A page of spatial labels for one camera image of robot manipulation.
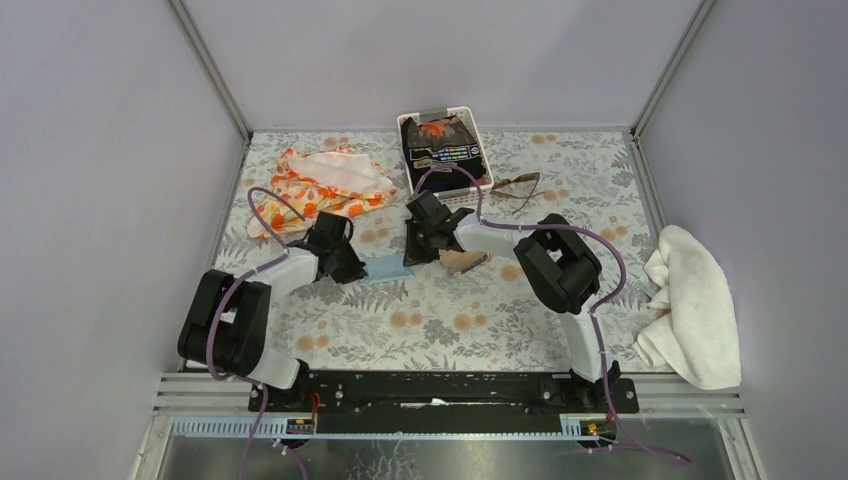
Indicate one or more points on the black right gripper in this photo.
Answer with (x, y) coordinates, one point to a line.
(413, 255)

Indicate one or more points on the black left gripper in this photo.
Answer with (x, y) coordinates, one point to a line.
(355, 270)

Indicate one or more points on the light blue cleaning cloth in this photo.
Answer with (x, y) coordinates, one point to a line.
(387, 268)

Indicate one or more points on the brown tinted sunglasses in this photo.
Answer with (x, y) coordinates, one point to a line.
(522, 188)

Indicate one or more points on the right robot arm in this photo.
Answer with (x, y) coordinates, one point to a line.
(562, 270)

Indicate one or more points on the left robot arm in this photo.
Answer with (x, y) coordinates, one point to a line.
(227, 321)

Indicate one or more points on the orange floral cloth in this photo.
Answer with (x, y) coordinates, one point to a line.
(338, 181)

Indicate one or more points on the white perforated plastic basket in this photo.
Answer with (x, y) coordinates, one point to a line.
(466, 114)

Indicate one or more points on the black printed folded garment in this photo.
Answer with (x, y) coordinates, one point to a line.
(427, 146)

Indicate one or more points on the white towel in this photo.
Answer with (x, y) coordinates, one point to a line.
(697, 333)

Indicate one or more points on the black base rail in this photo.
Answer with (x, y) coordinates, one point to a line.
(458, 402)

